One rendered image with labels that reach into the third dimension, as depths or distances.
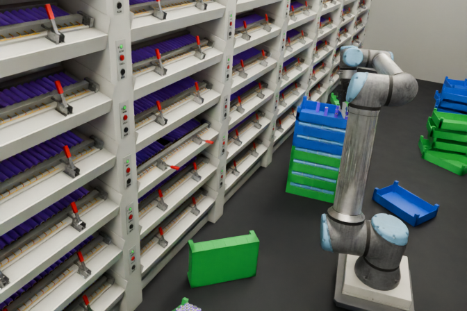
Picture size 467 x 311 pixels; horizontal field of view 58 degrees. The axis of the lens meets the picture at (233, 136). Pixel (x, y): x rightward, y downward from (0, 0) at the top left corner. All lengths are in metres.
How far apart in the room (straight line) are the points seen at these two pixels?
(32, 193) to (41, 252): 0.19
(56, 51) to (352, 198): 1.18
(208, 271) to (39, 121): 1.03
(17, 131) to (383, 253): 1.37
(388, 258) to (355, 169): 0.39
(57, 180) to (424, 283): 1.66
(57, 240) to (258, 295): 0.93
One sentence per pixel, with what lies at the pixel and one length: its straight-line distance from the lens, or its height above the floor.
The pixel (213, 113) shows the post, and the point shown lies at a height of 0.63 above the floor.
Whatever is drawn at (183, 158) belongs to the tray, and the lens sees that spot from 1.76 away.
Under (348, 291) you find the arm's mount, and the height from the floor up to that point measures 0.08.
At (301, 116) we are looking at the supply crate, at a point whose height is 0.50.
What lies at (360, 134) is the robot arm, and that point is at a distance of 1.64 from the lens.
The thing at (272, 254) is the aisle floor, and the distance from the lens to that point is 2.13.
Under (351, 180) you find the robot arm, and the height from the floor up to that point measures 0.56.
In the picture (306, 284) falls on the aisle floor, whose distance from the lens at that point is 2.02.
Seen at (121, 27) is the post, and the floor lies 1.13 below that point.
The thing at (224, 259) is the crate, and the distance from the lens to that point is 1.87.
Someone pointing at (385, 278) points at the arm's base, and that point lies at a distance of 1.90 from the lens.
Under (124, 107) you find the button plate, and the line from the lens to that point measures 1.35.
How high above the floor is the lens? 1.39
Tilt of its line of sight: 26 degrees down
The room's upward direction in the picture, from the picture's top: 4 degrees clockwise
